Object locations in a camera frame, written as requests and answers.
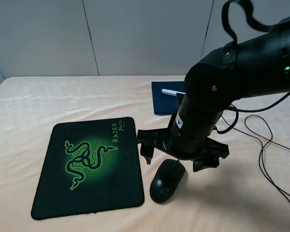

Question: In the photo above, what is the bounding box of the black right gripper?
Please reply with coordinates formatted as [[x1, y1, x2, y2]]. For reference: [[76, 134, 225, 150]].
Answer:
[[137, 129, 230, 172]]

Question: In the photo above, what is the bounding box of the black computer mouse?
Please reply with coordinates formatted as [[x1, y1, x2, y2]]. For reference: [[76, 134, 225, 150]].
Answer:
[[149, 159, 186, 204]]

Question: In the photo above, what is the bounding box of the white marker pen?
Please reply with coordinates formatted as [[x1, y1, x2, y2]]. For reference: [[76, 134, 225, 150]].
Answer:
[[161, 89, 185, 96]]

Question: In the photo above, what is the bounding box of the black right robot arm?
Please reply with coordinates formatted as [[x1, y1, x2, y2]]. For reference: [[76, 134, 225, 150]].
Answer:
[[137, 17, 290, 172]]

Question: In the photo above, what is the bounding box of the dark blue notebook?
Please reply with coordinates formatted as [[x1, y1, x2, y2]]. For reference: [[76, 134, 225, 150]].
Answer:
[[151, 81, 185, 116]]

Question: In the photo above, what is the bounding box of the black green snake mouse pad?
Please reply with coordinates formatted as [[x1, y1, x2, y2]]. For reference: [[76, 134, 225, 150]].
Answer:
[[31, 116, 145, 220]]

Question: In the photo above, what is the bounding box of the cream tablecloth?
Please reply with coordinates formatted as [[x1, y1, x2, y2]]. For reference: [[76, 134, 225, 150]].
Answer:
[[0, 76, 290, 232]]

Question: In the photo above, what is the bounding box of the black mouse cable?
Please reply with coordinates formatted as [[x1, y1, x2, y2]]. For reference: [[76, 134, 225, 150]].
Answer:
[[219, 113, 290, 232]]

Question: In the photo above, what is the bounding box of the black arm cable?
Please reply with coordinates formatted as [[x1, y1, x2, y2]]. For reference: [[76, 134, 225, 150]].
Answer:
[[221, 0, 274, 46]]

